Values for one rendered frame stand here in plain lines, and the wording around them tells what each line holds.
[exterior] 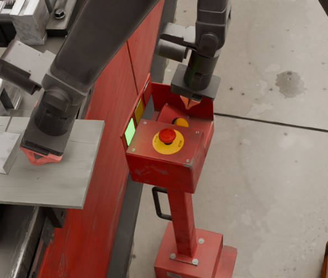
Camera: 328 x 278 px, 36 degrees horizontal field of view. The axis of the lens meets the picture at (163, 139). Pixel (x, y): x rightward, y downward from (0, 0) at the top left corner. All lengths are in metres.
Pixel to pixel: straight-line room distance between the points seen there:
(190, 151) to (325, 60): 1.45
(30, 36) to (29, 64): 0.58
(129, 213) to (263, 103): 0.79
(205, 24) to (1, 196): 0.47
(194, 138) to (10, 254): 0.47
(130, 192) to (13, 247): 1.04
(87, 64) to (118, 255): 1.31
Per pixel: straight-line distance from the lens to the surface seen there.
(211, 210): 1.93
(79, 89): 0.64
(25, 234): 0.97
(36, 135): 0.80
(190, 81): 1.08
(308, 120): 2.22
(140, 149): 1.14
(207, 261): 1.71
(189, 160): 1.11
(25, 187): 0.87
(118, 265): 1.82
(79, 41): 0.55
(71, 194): 0.83
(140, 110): 1.18
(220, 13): 0.94
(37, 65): 0.72
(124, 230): 1.87
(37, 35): 1.28
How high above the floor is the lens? 1.68
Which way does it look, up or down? 52 degrees down
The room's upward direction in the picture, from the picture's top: 9 degrees counter-clockwise
